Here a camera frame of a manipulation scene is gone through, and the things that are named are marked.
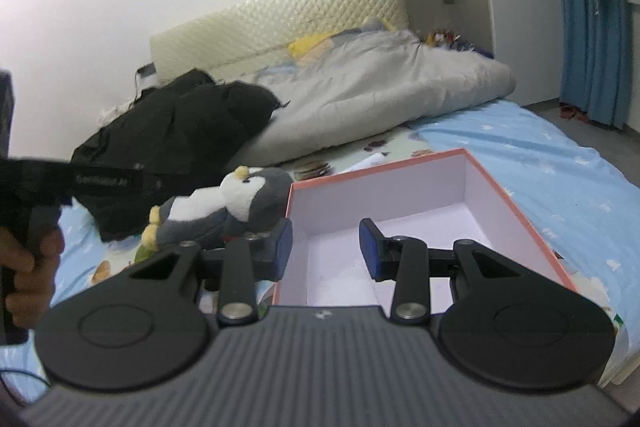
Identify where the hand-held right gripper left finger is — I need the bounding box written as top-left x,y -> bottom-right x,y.
129,218 -> 294,327

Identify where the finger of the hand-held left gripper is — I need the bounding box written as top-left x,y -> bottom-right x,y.
131,163 -> 165,204

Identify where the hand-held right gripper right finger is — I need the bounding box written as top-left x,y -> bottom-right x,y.
359,218 -> 526,323

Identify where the pink cardboard box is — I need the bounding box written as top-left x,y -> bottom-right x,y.
272,148 -> 576,308

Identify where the person's left hand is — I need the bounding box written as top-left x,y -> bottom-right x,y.
0,227 -> 66,329

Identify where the black jacket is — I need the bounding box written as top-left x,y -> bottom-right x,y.
70,69 -> 288,243

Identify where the grey white penguin plush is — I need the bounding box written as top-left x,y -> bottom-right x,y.
141,166 -> 296,253

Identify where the grey quilt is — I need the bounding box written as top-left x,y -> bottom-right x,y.
240,29 -> 517,162

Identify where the cream quilted headboard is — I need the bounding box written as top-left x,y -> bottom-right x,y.
149,0 -> 408,85

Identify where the printed bed sheet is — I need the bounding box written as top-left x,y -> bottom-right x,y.
50,99 -> 640,388

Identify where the yellow pillow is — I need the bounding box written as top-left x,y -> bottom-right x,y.
289,33 -> 341,60

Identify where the pile of colourful toys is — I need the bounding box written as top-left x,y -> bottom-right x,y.
425,28 -> 493,58

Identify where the white wardrobe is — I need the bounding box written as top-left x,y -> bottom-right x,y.
389,0 -> 566,108

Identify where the blue curtain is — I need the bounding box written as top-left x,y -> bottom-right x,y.
547,0 -> 632,130

